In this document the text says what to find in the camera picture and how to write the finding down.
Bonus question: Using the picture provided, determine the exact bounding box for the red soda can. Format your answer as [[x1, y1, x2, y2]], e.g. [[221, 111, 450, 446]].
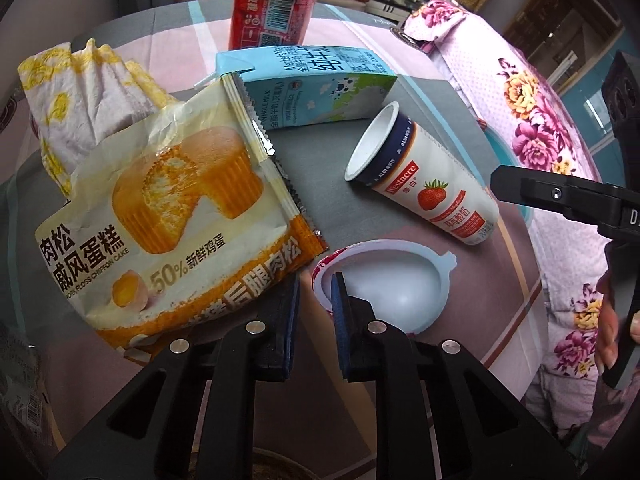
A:
[[229, 0, 316, 50]]

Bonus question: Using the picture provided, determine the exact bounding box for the teal plastic trash bin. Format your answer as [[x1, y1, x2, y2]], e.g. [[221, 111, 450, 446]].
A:
[[484, 126, 533, 226]]

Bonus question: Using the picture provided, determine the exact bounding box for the white plastic bowl lid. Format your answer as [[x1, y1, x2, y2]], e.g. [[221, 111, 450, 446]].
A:
[[311, 240, 457, 335]]

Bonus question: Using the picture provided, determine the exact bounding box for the person right hand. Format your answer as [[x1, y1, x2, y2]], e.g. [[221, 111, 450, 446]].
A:
[[596, 271, 620, 374]]

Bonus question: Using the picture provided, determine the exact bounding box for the light blue milk carton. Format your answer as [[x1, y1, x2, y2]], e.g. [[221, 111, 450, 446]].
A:
[[216, 46, 397, 130]]

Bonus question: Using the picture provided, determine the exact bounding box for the strawberry yogurt cup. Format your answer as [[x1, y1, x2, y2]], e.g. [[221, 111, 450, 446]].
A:
[[344, 101, 499, 246]]

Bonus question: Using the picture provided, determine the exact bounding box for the pink floral bed quilt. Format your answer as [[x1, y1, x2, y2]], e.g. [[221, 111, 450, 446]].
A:
[[401, 0, 640, 436]]

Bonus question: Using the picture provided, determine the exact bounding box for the yellow white wrapper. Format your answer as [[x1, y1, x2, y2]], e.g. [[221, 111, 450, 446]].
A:
[[17, 39, 176, 197]]

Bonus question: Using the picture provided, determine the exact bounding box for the yellow chiffon cake bag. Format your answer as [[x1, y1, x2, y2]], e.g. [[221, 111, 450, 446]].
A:
[[35, 73, 326, 354]]

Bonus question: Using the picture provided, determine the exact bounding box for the clear green plastic wrapper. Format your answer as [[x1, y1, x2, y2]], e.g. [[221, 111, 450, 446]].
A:
[[0, 322, 52, 444]]

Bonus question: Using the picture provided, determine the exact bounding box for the brown wooden door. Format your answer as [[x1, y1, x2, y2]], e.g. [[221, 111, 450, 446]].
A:
[[504, 0, 624, 93]]

